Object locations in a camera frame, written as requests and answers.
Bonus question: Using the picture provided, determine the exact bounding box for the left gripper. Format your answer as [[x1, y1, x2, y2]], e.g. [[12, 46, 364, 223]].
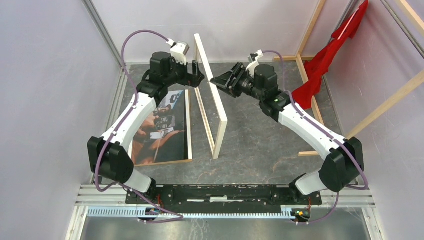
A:
[[163, 54, 204, 88]]

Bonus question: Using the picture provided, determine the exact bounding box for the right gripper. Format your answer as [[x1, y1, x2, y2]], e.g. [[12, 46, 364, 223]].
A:
[[211, 61, 265, 101]]

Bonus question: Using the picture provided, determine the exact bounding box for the white wooden picture frame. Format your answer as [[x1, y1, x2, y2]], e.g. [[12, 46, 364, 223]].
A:
[[194, 33, 228, 160]]

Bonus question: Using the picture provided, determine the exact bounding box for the photo print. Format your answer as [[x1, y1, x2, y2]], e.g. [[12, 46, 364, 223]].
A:
[[131, 89, 193, 166]]

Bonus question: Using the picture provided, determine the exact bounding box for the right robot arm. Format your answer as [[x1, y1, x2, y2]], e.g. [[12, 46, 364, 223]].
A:
[[210, 62, 365, 204]]

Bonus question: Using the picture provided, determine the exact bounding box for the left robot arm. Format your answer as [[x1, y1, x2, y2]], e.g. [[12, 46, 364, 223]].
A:
[[87, 51, 205, 204]]

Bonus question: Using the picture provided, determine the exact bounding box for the wooden backing board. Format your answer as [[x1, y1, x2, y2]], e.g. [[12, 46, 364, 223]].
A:
[[132, 89, 194, 168]]

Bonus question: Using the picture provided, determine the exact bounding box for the wooden beam rack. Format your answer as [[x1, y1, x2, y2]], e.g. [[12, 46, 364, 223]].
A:
[[292, 0, 424, 138]]

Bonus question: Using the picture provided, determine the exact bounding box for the red cloth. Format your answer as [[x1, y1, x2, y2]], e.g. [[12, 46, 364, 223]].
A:
[[292, 0, 369, 110]]

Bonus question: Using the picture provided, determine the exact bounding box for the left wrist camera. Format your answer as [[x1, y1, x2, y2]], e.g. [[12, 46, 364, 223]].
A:
[[166, 38, 190, 66]]

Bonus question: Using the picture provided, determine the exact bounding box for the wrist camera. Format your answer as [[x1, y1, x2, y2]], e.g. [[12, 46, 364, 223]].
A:
[[166, 38, 190, 66], [246, 50, 264, 78]]

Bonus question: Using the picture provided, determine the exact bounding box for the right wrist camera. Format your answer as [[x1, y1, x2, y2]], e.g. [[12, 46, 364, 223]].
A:
[[246, 50, 264, 78]]

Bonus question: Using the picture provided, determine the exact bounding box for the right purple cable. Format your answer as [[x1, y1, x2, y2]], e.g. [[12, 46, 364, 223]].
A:
[[261, 49, 370, 226]]

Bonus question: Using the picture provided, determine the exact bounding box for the purple cable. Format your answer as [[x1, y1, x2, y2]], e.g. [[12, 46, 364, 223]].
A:
[[261, 49, 370, 226], [94, 29, 185, 224]]

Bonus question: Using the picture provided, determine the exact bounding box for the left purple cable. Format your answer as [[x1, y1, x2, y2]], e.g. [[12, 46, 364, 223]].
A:
[[94, 29, 185, 224]]

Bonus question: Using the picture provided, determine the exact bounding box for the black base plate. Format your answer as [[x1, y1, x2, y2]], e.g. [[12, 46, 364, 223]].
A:
[[144, 184, 323, 215]]

